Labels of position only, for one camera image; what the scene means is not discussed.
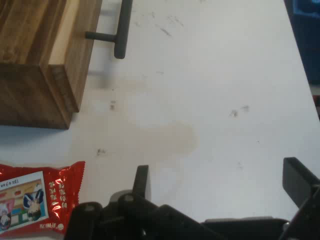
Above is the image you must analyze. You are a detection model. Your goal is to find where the dark grey bar handle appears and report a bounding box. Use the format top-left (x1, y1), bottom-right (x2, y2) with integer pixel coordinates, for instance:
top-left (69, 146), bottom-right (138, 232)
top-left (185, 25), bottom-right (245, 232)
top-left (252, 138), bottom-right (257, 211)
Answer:
top-left (84, 0), bottom-right (134, 60)

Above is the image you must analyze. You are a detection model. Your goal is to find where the red snack packet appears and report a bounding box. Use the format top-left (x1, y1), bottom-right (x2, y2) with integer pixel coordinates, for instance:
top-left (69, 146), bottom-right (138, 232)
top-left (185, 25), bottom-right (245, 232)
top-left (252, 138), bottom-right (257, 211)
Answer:
top-left (0, 161), bottom-right (87, 238)

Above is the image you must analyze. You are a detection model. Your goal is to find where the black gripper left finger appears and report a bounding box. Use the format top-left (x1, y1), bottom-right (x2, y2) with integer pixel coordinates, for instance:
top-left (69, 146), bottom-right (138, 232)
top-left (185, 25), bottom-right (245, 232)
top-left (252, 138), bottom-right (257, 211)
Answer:
top-left (64, 164), bottom-right (221, 240)

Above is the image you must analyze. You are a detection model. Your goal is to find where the blue plastic crate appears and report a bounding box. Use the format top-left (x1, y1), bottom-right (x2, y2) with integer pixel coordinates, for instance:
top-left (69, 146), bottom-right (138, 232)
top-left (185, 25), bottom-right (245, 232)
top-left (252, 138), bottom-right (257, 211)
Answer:
top-left (283, 0), bottom-right (320, 85)

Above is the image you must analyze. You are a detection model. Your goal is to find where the wooden cabinet case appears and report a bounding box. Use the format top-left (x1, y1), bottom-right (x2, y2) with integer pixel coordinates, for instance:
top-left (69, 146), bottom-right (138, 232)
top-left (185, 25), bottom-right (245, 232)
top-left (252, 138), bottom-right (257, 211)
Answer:
top-left (0, 0), bottom-right (74, 130)

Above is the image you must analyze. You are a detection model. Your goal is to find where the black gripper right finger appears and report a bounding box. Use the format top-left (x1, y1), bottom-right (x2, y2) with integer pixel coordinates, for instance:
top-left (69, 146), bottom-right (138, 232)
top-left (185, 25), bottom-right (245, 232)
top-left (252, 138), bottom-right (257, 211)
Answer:
top-left (278, 156), bottom-right (320, 240)

